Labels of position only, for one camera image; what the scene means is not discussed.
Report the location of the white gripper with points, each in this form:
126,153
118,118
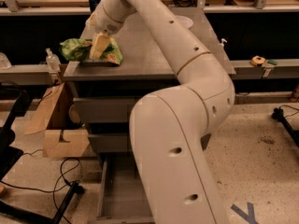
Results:
100,21

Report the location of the green rice chip bag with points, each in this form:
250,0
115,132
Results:
78,50

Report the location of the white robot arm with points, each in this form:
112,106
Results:
167,126

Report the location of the grey drawer cabinet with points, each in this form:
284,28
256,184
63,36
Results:
143,69

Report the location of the grey top drawer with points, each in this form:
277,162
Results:
104,109

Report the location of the grey drawer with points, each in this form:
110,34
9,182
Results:
104,109
122,197
110,142

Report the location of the grey middle drawer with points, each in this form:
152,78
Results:
110,142

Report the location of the grey bottom drawer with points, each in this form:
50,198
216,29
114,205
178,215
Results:
122,197

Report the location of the clear plastic bottle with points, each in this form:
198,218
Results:
52,60

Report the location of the white bowl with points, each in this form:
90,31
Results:
185,21

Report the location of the cardboard box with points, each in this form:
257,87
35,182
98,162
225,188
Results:
62,137

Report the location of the black stand left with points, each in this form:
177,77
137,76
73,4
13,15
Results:
10,155

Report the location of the small white pump bottle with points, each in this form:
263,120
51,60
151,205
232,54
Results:
223,42

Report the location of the green small object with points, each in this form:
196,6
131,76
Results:
272,62

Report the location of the black tripod leg right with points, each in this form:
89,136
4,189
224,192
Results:
279,116

